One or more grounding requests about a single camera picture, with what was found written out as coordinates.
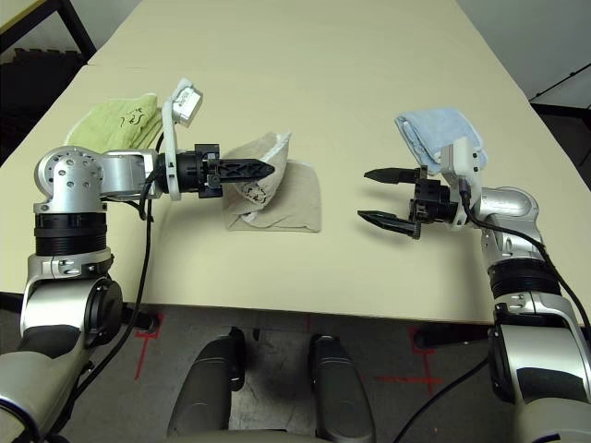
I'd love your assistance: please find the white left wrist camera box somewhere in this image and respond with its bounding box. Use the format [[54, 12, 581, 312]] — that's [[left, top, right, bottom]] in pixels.
[[161, 77, 206, 202]]

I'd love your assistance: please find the beige towel with white trim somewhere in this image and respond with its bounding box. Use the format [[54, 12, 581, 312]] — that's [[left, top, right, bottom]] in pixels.
[[221, 131, 323, 233]]

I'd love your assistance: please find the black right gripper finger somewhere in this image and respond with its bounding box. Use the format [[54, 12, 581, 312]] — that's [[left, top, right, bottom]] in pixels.
[[356, 210, 416, 237], [362, 167, 418, 186]]

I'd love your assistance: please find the grey robot torso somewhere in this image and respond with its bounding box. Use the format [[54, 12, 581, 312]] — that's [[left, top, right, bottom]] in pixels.
[[168, 428, 375, 443]]

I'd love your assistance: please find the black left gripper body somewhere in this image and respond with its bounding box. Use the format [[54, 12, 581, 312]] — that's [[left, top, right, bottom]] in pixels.
[[175, 143, 224, 200]]

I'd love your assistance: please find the side table with black frame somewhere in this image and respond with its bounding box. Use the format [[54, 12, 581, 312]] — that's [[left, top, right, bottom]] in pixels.
[[0, 0, 98, 56]]

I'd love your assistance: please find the black foam mat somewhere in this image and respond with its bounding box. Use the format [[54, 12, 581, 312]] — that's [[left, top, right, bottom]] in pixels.
[[0, 45, 89, 121]]

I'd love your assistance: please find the grey robot leg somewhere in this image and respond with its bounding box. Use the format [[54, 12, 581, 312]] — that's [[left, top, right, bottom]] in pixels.
[[308, 334, 376, 443], [166, 327, 246, 439]]

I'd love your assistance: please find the green folded towel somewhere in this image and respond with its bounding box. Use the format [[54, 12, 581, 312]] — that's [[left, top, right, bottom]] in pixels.
[[64, 91, 165, 151]]

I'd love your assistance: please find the black tripod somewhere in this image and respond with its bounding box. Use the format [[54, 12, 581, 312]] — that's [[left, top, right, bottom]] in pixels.
[[529, 59, 591, 101]]

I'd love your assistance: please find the light blue folded towel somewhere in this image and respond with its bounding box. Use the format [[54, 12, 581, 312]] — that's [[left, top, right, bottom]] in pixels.
[[394, 108, 488, 177]]

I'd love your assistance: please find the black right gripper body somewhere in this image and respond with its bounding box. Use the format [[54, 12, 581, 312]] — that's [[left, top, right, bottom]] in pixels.
[[408, 164, 463, 241]]

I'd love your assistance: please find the grey left robot leg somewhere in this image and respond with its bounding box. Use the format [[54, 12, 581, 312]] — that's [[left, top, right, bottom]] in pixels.
[[166, 327, 246, 439]]

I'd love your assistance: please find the black table foot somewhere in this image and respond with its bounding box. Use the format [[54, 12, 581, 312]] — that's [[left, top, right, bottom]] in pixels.
[[413, 325, 493, 350], [119, 306, 156, 333]]

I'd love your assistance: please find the grey right robot leg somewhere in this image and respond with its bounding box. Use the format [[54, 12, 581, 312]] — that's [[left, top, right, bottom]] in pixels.
[[308, 334, 376, 443]]

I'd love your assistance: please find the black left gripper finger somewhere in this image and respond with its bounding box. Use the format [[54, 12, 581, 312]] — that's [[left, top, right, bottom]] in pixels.
[[215, 158, 277, 174], [215, 172, 274, 187]]

